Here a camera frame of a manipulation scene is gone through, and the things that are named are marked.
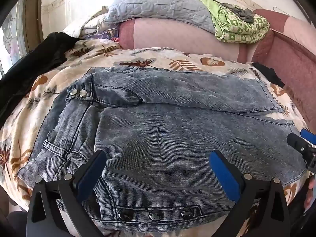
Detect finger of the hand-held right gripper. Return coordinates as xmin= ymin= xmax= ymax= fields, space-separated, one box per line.
xmin=287 ymin=133 xmax=312 ymax=159
xmin=300 ymin=128 xmax=316 ymax=146

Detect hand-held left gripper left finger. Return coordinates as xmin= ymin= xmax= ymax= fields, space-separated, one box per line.
xmin=26 ymin=150 xmax=107 ymax=237

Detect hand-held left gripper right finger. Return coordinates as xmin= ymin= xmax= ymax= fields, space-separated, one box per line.
xmin=209 ymin=149 xmax=291 ymax=237

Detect grey-blue denim pants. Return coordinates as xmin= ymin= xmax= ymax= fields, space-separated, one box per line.
xmin=17 ymin=67 xmax=309 ymax=235

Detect person's right hand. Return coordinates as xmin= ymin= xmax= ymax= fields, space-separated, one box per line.
xmin=304 ymin=178 xmax=316 ymax=210

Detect small black cloth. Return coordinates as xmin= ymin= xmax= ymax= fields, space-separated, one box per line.
xmin=252 ymin=63 xmax=286 ymax=88

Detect black garment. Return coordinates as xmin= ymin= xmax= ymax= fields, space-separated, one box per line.
xmin=0 ymin=32 xmax=77 ymax=127

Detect cream leaf-print blanket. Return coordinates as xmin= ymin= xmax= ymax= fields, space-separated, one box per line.
xmin=0 ymin=39 xmax=309 ymax=228

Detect green patterned blanket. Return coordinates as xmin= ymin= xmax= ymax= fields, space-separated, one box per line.
xmin=195 ymin=0 xmax=271 ymax=45

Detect dark grey crumpled cloth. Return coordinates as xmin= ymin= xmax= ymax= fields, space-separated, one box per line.
xmin=217 ymin=2 xmax=255 ymax=24

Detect purple printed cloth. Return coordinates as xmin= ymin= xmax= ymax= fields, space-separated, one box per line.
xmin=84 ymin=27 xmax=122 ymax=42

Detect white folded cloth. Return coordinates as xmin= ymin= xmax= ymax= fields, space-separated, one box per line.
xmin=63 ymin=6 xmax=109 ymax=39

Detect stained glass window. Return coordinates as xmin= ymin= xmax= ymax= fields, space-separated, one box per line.
xmin=0 ymin=0 xmax=28 ymax=77

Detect grey quilted blanket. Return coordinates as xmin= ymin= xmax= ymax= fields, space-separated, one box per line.
xmin=104 ymin=0 xmax=218 ymax=34

